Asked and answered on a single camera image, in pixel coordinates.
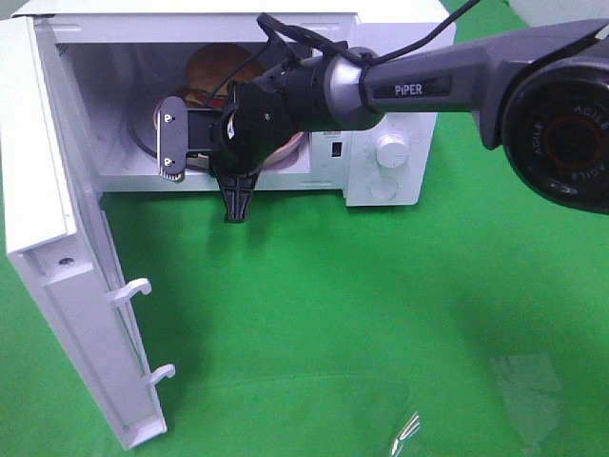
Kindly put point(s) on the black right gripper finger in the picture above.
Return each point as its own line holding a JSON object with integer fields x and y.
{"x": 237, "y": 190}

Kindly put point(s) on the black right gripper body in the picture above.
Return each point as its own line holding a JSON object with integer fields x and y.
{"x": 263, "y": 114}

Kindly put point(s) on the pink round plate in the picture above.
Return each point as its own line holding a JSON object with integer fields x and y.
{"x": 195, "y": 98}

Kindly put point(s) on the burger with sesame bun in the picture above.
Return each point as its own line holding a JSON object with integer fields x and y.
{"x": 216, "y": 63}

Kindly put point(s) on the white timer knob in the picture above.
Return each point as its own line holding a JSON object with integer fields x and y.
{"x": 392, "y": 151}

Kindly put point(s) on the round door release button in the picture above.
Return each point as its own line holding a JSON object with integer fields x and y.
{"x": 383, "y": 189}

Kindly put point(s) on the white microwave door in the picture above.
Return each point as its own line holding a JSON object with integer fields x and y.
{"x": 57, "y": 235}

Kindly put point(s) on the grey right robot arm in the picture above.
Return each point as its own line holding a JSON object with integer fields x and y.
{"x": 540, "y": 93}

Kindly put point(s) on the glass microwave turntable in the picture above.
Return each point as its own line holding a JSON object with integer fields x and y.
{"x": 143, "y": 134}

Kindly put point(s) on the white microwave oven body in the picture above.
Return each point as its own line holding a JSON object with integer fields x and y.
{"x": 80, "y": 81}

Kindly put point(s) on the green table cloth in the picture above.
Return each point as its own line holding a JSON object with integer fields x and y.
{"x": 313, "y": 329}

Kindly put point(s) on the clear tape strip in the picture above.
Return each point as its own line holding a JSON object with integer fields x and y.
{"x": 401, "y": 441}

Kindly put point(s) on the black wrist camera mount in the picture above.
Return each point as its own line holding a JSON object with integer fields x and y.
{"x": 182, "y": 131}

